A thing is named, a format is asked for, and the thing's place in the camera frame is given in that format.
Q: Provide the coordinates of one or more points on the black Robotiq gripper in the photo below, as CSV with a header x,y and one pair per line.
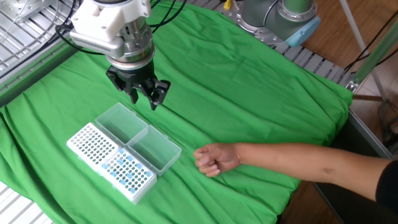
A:
x,y
136,77

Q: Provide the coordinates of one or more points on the white pipette tip box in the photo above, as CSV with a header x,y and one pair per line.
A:
x,y
146,190
121,123

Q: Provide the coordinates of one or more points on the person's right forearm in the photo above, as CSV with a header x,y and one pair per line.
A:
x,y
295,165

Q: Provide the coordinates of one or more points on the silver grey UR5 robot arm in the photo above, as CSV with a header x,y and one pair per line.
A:
x,y
267,21

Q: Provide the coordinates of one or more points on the person's right hand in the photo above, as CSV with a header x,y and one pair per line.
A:
x,y
217,157

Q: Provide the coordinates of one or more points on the green table cloth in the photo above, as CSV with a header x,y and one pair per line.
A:
x,y
233,93

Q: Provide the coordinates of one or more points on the yellow plastic clip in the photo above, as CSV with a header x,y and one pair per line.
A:
x,y
228,4

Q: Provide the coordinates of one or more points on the silver metal mounting plate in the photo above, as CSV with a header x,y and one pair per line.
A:
x,y
21,9

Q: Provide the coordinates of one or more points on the white metal pole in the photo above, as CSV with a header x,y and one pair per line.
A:
x,y
356,34

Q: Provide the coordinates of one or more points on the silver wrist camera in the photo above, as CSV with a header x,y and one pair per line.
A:
x,y
93,45

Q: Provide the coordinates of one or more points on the white printed camera mount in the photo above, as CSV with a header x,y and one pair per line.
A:
x,y
99,21

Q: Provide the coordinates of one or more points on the silver corner bracket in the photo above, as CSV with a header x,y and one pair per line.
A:
x,y
351,86

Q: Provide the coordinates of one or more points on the green covered frame post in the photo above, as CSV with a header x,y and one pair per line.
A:
x,y
376,52

